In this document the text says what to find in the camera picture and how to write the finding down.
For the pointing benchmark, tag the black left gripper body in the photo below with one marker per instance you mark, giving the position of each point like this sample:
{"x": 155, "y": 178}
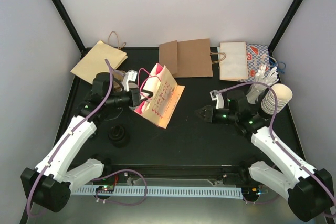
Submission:
{"x": 132, "y": 102}

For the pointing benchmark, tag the white paper bag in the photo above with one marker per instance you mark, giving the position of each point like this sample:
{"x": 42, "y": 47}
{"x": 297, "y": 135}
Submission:
{"x": 232, "y": 61}

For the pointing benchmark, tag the tan paper bag with handles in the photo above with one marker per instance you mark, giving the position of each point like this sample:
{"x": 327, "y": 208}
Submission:
{"x": 94, "y": 63}

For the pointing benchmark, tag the stack of paper cups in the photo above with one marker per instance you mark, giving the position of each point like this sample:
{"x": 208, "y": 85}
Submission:
{"x": 276, "y": 99}

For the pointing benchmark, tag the stack of black lids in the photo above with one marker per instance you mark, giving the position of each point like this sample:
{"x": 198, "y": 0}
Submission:
{"x": 118, "y": 136}

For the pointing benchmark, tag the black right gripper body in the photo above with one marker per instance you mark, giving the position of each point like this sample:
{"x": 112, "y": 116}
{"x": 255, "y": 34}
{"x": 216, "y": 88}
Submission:
{"x": 231, "y": 116}

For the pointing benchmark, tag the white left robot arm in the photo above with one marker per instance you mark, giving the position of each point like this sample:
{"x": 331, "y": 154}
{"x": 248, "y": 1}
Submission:
{"x": 51, "y": 183}

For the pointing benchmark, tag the white plastic cutlery bunch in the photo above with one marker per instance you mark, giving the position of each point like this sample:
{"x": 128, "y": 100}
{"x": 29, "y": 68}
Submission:
{"x": 261, "y": 79}

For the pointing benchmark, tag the cake print paper bag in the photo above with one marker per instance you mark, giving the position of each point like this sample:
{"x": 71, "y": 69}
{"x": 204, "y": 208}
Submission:
{"x": 160, "y": 95}

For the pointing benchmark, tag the brown kraft paper bag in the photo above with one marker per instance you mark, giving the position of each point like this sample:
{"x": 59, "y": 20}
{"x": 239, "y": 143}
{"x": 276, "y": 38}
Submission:
{"x": 187, "y": 59}

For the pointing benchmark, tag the white perforated front rail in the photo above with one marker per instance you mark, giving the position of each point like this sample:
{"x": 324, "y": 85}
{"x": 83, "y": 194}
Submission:
{"x": 160, "y": 191}

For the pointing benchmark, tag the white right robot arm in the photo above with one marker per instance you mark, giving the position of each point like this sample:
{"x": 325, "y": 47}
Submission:
{"x": 308, "y": 191}

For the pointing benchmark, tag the red blue patterned bag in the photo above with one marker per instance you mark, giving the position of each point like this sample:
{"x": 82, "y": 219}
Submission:
{"x": 258, "y": 55}

